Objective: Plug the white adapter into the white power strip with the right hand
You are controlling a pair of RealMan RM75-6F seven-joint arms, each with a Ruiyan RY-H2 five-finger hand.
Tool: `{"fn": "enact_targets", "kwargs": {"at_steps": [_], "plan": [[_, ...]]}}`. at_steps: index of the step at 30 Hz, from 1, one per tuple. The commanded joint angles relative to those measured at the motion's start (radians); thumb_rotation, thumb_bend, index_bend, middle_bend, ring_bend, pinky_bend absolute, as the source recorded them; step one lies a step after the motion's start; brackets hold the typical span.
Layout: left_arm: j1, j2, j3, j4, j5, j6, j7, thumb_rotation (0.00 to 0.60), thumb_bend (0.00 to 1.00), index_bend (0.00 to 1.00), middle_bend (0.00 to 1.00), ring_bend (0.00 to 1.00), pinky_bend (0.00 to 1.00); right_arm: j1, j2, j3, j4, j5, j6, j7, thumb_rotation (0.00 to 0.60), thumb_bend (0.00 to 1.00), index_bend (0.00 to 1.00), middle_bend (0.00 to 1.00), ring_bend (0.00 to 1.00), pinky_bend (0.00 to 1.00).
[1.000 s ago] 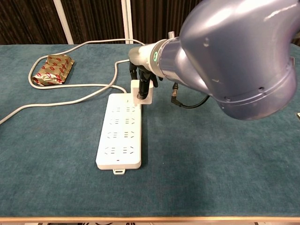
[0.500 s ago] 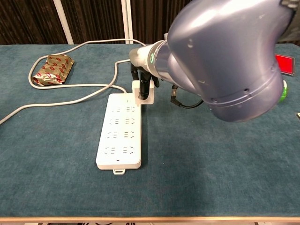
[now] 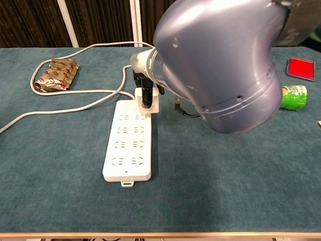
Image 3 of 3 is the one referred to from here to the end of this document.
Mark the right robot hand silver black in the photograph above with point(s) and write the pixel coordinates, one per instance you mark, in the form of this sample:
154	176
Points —
141	62

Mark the small white plug adapter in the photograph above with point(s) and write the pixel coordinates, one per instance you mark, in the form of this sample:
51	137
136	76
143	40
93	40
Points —
155	103

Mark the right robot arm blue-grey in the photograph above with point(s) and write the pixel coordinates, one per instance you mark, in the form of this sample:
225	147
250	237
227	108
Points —
213	62

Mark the white power strip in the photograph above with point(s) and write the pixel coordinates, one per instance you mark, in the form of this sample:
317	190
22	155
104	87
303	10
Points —
125	150

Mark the gold snack packet red print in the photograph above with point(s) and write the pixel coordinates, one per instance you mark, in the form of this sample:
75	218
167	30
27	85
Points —
57	75

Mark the teal table cloth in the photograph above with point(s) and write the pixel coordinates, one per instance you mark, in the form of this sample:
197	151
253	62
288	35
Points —
200	175

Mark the green drink bottle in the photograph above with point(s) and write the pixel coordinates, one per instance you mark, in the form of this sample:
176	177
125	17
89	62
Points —
294	96

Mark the red flat box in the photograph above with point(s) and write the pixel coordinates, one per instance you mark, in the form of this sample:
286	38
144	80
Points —
301	69

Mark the black partition panel white frame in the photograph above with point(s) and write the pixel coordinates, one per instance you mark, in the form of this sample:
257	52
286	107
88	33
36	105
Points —
105	22
30	22
150	15

